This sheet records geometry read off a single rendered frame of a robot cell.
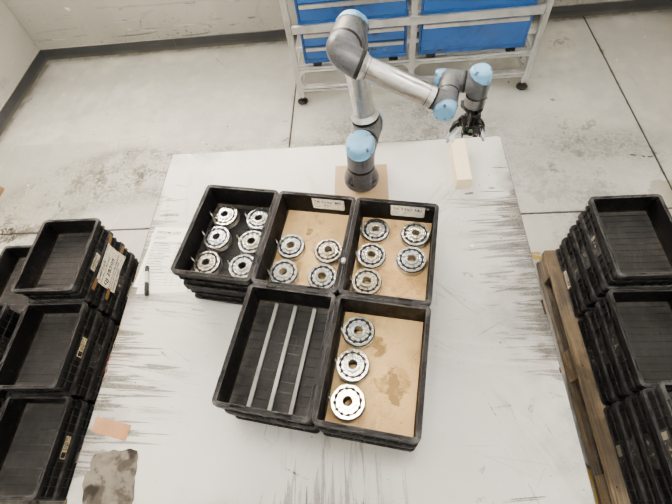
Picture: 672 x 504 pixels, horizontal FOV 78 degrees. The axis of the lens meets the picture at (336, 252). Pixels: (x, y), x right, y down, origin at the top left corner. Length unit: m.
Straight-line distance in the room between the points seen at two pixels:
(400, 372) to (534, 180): 1.92
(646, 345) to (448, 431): 1.01
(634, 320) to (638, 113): 1.86
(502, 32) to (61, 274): 3.00
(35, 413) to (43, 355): 0.26
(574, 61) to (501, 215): 2.31
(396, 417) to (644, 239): 1.42
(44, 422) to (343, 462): 1.47
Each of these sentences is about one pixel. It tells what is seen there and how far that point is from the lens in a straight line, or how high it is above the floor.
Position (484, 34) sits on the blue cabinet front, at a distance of 3.30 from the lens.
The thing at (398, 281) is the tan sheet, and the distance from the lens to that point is 1.48.
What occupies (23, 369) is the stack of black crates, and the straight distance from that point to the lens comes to 2.45.
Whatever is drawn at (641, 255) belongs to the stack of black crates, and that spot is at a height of 0.49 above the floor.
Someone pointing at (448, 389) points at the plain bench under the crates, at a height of 0.70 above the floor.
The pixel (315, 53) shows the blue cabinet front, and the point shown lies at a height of 0.39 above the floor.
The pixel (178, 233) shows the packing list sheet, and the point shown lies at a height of 0.70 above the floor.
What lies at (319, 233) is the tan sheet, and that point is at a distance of 1.60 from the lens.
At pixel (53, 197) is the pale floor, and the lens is 3.64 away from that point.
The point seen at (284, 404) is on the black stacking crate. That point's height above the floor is 0.83.
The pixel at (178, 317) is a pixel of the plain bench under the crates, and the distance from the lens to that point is 1.74.
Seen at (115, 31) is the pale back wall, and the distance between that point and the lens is 4.64.
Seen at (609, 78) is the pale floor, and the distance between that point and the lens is 3.89.
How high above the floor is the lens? 2.14
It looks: 58 degrees down
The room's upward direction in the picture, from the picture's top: 11 degrees counter-clockwise
